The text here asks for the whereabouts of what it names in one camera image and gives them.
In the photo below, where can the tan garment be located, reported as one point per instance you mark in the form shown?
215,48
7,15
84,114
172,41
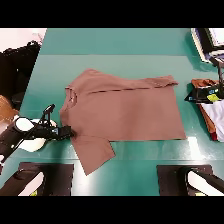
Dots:
6,108

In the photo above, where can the black garment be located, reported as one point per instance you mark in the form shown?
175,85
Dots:
16,70

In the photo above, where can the red garment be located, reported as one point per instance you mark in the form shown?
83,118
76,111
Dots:
213,136

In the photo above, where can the brown T-shirt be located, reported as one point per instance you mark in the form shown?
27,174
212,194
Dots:
126,113

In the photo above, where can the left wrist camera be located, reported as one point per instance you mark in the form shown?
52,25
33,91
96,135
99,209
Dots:
48,111

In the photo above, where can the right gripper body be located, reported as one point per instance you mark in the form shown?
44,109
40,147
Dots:
200,95

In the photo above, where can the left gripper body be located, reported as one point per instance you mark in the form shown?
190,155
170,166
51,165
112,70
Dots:
62,132

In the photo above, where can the white T-shirt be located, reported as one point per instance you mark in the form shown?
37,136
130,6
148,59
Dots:
217,116

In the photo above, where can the cream white garment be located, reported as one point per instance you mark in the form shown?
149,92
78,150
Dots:
33,144

